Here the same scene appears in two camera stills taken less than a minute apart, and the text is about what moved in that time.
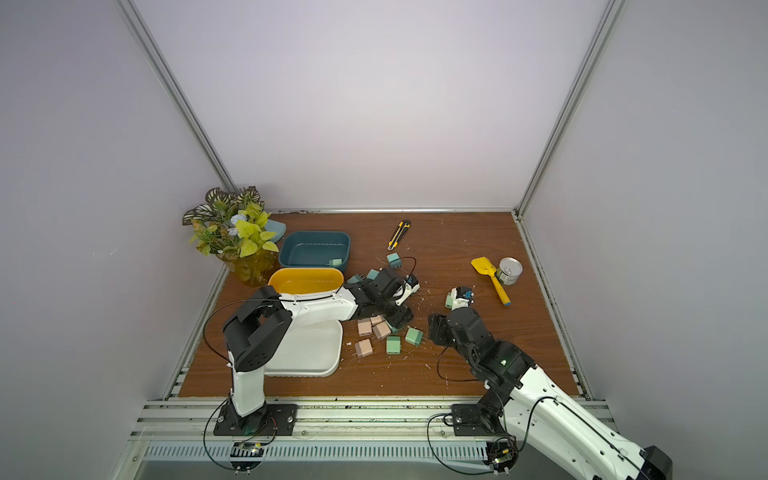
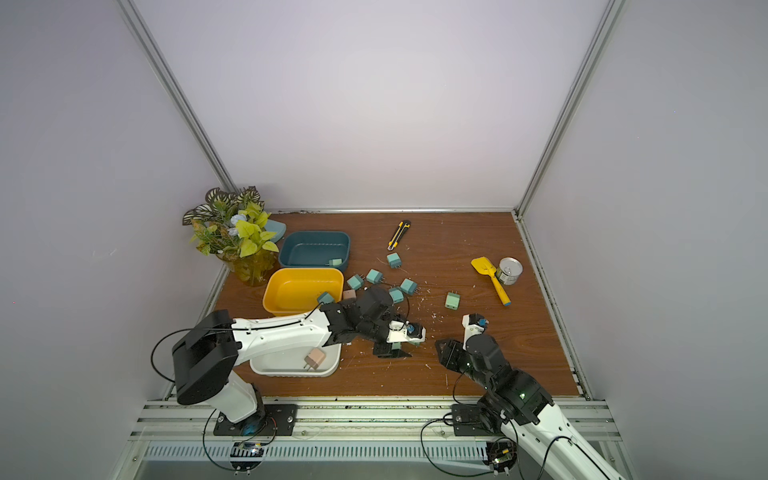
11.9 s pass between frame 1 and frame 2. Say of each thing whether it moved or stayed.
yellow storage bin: stayed
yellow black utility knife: stayed
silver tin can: stayed
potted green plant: stayed
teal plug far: stayed
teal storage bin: stayed
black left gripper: moved
